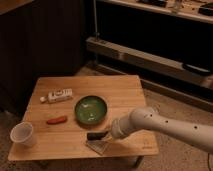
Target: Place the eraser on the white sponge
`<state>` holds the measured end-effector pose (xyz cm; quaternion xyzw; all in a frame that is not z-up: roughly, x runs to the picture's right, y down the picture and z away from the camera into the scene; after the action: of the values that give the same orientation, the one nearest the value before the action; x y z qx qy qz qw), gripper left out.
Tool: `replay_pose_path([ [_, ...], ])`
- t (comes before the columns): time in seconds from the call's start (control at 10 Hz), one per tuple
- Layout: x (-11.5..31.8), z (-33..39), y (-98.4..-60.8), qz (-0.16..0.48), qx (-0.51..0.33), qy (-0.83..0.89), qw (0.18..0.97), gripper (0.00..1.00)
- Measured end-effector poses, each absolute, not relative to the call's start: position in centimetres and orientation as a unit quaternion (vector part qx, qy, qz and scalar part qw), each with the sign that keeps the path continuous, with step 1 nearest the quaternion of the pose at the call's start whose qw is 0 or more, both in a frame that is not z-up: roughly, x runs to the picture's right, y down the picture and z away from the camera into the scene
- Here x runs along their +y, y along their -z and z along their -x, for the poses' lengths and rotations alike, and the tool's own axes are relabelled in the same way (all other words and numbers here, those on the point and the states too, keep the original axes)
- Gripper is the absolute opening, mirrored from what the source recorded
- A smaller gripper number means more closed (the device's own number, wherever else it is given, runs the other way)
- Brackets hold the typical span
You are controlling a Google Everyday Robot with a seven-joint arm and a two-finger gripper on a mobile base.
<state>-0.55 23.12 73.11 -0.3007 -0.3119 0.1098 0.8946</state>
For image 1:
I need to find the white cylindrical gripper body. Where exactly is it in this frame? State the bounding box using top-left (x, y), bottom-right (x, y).
top-left (110, 116), bottom-right (133, 139)

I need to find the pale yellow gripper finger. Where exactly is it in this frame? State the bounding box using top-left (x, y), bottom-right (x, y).
top-left (101, 132), bottom-right (113, 142)

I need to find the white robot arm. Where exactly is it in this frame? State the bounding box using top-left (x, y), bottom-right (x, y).
top-left (103, 107), bottom-right (213, 154)

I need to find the white sponge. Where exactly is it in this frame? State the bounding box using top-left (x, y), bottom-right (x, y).
top-left (86, 140), bottom-right (108, 155)

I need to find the green bowl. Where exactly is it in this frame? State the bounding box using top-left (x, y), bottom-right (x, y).
top-left (74, 95), bottom-right (108, 125)

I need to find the wooden table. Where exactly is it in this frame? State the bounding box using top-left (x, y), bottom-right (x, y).
top-left (7, 74), bottom-right (160, 169)

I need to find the white bottle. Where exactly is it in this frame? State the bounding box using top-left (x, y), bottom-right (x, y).
top-left (40, 88), bottom-right (73, 103)

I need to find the white plastic cup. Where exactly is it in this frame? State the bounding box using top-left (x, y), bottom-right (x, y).
top-left (10, 122), bottom-right (37, 147)

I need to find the metal shelf unit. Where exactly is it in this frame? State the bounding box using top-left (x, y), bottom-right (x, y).
top-left (85, 0), bottom-right (213, 112)

